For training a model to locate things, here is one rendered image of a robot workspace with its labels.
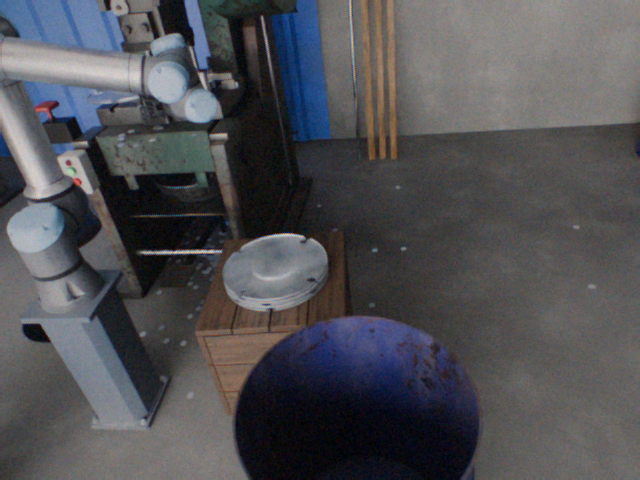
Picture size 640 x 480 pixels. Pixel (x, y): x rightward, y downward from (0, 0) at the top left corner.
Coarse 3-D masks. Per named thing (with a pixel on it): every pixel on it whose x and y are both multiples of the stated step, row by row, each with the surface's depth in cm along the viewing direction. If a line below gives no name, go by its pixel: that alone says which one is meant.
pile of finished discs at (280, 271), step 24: (264, 240) 143; (288, 240) 142; (312, 240) 140; (240, 264) 135; (264, 264) 132; (288, 264) 131; (312, 264) 131; (240, 288) 126; (264, 288) 125; (288, 288) 124; (312, 288) 124
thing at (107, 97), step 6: (96, 90) 149; (102, 90) 150; (90, 96) 145; (96, 96) 144; (102, 96) 143; (108, 96) 141; (114, 96) 140; (120, 96) 138; (126, 96) 137; (132, 96) 136; (90, 102) 137; (96, 102) 135; (102, 102) 134; (108, 102) 133; (114, 102) 133
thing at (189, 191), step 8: (152, 176) 185; (160, 176) 192; (168, 176) 196; (176, 176) 198; (184, 176) 200; (192, 176) 201; (160, 184) 190; (168, 184) 193; (176, 184) 196; (184, 184) 198; (216, 184) 178; (168, 192) 179; (176, 192) 177; (184, 192) 176; (192, 192) 176; (200, 192) 177; (208, 192) 178; (216, 192) 182; (184, 200) 184; (192, 200) 183; (200, 200) 184
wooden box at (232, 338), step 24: (240, 240) 151; (336, 240) 145; (336, 264) 135; (216, 288) 133; (336, 288) 127; (216, 312) 125; (240, 312) 124; (264, 312) 123; (288, 312) 122; (312, 312) 121; (336, 312) 119; (216, 336) 121; (240, 336) 120; (264, 336) 120; (216, 360) 126; (240, 360) 126; (216, 384) 132; (240, 384) 131
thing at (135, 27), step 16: (112, 0) 146; (128, 0) 146; (144, 0) 146; (128, 16) 146; (144, 16) 146; (160, 16) 148; (176, 16) 158; (128, 32) 148; (144, 32) 148; (160, 32) 151; (176, 32) 158
